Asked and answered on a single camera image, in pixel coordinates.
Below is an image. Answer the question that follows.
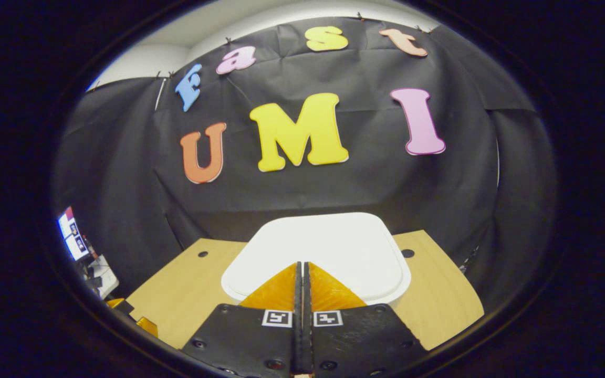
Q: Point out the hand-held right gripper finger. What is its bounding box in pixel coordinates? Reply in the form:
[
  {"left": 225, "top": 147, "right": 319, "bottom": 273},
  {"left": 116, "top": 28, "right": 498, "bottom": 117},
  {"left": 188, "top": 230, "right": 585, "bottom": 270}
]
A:
[
  {"left": 302, "top": 261, "right": 429, "bottom": 376},
  {"left": 182, "top": 261, "right": 303, "bottom": 376}
]

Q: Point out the white side table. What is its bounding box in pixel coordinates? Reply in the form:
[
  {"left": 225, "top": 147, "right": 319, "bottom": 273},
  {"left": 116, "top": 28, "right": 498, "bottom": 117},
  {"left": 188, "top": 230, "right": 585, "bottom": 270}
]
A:
[{"left": 87, "top": 255, "right": 120, "bottom": 300}]

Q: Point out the white desktop garbage bin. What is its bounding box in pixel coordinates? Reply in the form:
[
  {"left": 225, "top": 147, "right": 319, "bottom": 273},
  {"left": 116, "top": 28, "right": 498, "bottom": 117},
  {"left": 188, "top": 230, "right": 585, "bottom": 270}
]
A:
[{"left": 221, "top": 212, "right": 412, "bottom": 310}]

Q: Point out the computer monitor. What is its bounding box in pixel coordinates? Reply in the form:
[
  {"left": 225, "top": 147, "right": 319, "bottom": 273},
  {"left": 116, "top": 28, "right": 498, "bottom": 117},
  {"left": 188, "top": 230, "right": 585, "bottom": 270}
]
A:
[{"left": 57, "top": 206, "right": 90, "bottom": 261}]

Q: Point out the black backdrop cloth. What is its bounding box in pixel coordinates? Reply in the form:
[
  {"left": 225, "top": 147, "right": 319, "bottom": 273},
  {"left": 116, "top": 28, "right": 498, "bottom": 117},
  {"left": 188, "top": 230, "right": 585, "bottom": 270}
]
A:
[{"left": 53, "top": 16, "right": 558, "bottom": 310}]

